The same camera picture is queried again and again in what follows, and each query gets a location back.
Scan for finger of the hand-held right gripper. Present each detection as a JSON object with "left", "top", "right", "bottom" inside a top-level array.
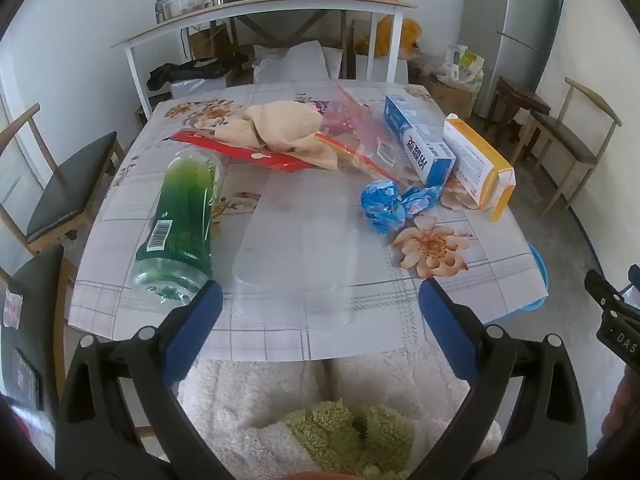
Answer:
[{"left": 584, "top": 269, "right": 628, "bottom": 314}]

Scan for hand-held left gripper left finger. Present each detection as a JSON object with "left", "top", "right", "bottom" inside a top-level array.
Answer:
[{"left": 54, "top": 280, "right": 224, "bottom": 480}]

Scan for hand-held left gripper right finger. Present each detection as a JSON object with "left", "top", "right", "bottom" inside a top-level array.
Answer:
[{"left": 419, "top": 277, "right": 588, "bottom": 480}]

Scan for blue plastic bin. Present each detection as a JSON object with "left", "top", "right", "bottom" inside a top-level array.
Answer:
[{"left": 482, "top": 242, "right": 552, "bottom": 326}]

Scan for blue white toothpaste box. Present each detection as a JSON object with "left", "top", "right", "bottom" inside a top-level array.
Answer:
[{"left": 383, "top": 95, "right": 457, "bottom": 187}]

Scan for clear zip bag red stripe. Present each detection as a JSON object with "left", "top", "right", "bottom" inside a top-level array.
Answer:
[{"left": 310, "top": 85, "right": 416, "bottom": 183}]

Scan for person's right hand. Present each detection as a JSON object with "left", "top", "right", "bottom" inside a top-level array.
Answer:
[{"left": 602, "top": 372, "right": 640, "bottom": 436}]

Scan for floral tablecloth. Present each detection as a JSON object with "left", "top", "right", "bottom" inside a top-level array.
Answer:
[{"left": 67, "top": 80, "right": 548, "bottom": 363}]

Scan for white fleece garment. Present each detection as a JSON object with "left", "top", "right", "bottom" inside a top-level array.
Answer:
[{"left": 177, "top": 347, "right": 501, "bottom": 480}]

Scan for green plastic bottle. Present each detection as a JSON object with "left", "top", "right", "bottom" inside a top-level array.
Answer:
[{"left": 131, "top": 147, "right": 226, "bottom": 306}]

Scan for clear plastic tray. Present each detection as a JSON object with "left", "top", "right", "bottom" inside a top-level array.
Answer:
[{"left": 231, "top": 172, "right": 362, "bottom": 338}]

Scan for crumpled blue wrapper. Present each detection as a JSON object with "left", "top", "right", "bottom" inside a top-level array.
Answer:
[{"left": 360, "top": 179, "right": 445, "bottom": 233}]

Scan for wooden chair dark seat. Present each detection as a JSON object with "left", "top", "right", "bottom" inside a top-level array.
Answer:
[
  {"left": 0, "top": 102, "right": 126, "bottom": 256},
  {"left": 0, "top": 245, "right": 77, "bottom": 411},
  {"left": 520, "top": 77, "right": 623, "bottom": 218}
]

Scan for yellow white carton box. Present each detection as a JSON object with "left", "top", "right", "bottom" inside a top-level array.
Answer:
[{"left": 442, "top": 113, "right": 517, "bottom": 223}]

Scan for red snack packet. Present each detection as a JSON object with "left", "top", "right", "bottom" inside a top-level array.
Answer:
[{"left": 170, "top": 129, "right": 313, "bottom": 173}]

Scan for black smartphone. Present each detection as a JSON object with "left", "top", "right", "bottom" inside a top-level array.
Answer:
[{"left": 12, "top": 347, "right": 44, "bottom": 408}]

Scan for dark wooden stool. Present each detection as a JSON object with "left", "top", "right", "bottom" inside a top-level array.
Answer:
[{"left": 482, "top": 76, "right": 551, "bottom": 131}]

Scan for cardboard box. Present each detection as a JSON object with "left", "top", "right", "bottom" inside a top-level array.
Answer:
[{"left": 420, "top": 72, "right": 476, "bottom": 120}]

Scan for black clothes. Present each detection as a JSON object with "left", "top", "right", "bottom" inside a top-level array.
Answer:
[{"left": 146, "top": 55, "right": 251, "bottom": 92}]

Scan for white plastic bags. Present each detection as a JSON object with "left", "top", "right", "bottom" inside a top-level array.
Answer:
[{"left": 437, "top": 44, "right": 486, "bottom": 86}]

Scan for grey refrigerator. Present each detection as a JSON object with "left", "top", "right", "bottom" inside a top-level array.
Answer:
[{"left": 460, "top": 0, "right": 561, "bottom": 118}]

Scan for white pillow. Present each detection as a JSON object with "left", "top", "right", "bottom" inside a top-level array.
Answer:
[{"left": 251, "top": 40, "right": 343, "bottom": 83}]

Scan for yellow plush toy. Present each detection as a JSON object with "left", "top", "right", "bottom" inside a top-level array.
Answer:
[{"left": 370, "top": 16, "right": 423, "bottom": 58}]

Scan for white desk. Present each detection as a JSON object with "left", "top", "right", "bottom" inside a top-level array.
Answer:
[{"left": 111, "top": 0, "right": 418, "bottom": 116}]

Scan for clear glass container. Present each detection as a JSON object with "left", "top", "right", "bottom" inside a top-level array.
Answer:
[{"left": 160, "top": 0, "right": 209, "bottom": 19}]

